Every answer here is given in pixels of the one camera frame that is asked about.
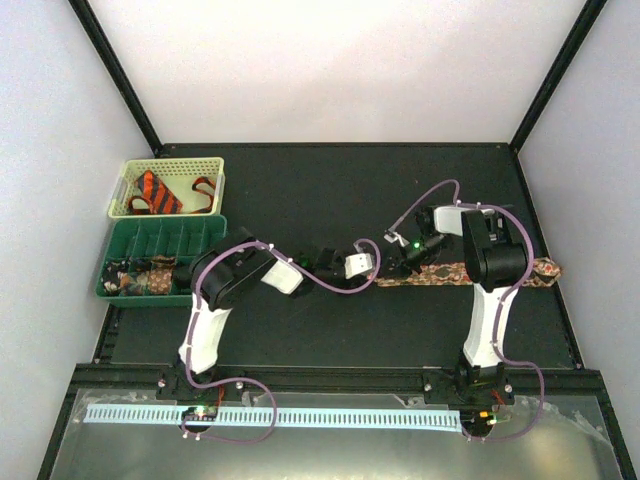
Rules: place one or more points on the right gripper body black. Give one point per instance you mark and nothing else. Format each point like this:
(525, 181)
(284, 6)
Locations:
(426, 248)

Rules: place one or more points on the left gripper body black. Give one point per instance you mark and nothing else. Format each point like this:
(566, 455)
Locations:
(350, 284)

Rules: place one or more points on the floral patterned tie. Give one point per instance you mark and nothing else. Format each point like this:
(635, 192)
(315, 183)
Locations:
(545, 274)

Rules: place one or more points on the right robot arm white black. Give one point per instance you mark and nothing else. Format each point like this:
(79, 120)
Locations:
(497, 266)

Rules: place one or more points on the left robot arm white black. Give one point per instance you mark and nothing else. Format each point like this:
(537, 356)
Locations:
(227, 273)

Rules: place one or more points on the black rolled tie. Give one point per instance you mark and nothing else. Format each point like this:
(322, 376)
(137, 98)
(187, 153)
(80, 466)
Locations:
(181, 279)

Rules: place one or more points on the brown patterned rolled tie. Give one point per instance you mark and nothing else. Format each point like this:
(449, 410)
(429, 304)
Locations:
(160, 275)

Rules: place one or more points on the green divided organizer tray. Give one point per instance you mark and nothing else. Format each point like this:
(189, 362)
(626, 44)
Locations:
(184, 238)

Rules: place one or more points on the orange navy striped tie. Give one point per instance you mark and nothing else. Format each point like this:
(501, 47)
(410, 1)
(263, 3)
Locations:
(156, 198)

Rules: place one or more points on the cream perforated basket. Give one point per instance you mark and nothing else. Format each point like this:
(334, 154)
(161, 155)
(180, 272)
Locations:
(178, 174)

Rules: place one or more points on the dark floral rolled tie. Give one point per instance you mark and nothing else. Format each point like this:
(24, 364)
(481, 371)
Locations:
(125, 277)

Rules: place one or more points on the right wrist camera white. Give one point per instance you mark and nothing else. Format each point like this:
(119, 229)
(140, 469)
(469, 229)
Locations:
(393, 237)

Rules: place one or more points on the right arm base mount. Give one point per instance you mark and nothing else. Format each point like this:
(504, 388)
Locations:
(450, 387)

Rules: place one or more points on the white slotted cable duct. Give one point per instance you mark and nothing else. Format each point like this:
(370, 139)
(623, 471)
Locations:
(281, 417)

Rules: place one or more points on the black aluminium front rail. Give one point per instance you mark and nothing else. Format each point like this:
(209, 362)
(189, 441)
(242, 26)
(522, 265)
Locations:
(316, 380)

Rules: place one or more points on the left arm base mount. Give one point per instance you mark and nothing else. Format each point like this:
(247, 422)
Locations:
(173, 385)

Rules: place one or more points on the right black frame post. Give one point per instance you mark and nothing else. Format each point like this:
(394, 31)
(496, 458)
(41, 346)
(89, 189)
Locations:
(570, 47)

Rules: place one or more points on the black frame post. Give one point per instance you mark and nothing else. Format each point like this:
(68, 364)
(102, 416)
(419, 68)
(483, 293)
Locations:
(570, 47)
(109, 58)

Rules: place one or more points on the left black frame post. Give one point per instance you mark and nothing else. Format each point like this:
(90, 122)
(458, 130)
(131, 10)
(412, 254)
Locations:
(109, 58)

